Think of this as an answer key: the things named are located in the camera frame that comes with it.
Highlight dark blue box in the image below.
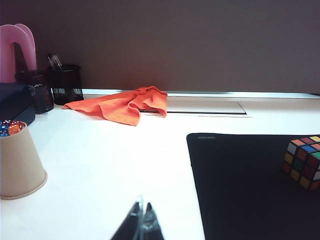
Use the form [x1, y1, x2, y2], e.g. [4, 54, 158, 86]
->
[0, 82, 36, 127]

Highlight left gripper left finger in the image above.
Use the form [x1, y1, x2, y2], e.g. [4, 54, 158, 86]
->
[109, 200, 142, 240]

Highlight upturned beige paper cup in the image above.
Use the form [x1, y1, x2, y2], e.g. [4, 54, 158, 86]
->
[0, 120, 48, 201]

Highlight grey desk cable flap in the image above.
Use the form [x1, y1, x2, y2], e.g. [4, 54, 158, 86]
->
[139, 96, 253, 117]

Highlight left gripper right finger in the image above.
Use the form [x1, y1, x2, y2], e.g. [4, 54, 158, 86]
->
[140, 201, 166, 240]

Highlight pens in holder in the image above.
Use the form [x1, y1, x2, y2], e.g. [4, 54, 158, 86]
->
[47, 53, 63, 71]

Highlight wide brown desk divider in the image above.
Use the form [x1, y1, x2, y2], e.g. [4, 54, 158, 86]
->
[0, 0, 320, 94]

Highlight multicoloured puzzle cube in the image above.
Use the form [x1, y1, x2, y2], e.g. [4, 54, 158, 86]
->
[281, 135, 320, 192]

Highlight orange die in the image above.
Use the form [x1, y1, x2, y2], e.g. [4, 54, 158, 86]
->
[7, 123, 21, 136]

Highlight pink arch shaped object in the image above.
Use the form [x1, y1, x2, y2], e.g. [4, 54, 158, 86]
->
[0, 23, 38, 83]

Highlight black mesh pen holder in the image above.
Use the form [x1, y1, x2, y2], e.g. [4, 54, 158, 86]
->
[47, 64, 85, 106]

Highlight orange cloth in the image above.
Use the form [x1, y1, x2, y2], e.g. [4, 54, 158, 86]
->
[62, 86, 168, 127]

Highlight black mouse pad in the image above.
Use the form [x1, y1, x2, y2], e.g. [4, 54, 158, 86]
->
[186, 132, 320, 240]

